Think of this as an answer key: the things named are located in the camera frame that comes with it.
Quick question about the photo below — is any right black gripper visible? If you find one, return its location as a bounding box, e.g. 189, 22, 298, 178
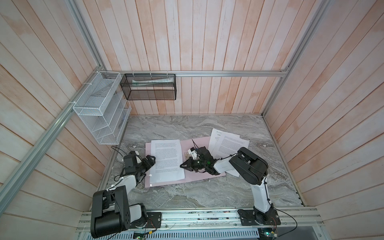
179, 156, 208, 172

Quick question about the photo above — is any left aluminium frame bar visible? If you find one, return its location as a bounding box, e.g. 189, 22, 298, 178
1, 66, 105, 215

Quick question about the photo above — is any horizontal aluminium back bar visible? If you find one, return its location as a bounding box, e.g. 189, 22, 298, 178
116, 70, 288, 77

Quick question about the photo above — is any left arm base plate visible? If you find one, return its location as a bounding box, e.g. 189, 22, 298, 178
130, 212, 162, 229

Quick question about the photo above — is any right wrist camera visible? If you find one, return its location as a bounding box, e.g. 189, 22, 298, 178
188, 148, 200, 160

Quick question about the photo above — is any white perforated cable duct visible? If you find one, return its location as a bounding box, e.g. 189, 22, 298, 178
100, 228, 260, 240

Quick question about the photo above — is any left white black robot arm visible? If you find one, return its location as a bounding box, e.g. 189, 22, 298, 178
90, 151, 156, 239

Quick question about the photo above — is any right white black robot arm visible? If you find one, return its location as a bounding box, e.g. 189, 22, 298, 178
180, 147, 273, 215

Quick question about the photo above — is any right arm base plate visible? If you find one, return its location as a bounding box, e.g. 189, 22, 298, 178
238, 208, 281, 226

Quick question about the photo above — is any white wire mesh shelf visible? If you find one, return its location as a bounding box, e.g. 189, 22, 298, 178
73, 72, 132, 145

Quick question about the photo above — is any black mesh wall basket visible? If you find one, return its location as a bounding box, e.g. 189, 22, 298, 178
120, 73, 177, 101

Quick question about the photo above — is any pink file folder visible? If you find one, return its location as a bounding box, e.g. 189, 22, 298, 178
144, 137, 226, 188

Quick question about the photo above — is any metal folder clip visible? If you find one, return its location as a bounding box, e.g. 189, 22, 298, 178
185, 152, 191, 160

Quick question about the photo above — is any right aluminium frame post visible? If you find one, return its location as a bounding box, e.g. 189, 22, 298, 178
261, 1, 334, 119

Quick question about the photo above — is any aluminium front rail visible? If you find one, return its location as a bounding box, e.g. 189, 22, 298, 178
75, 206, 325, 232

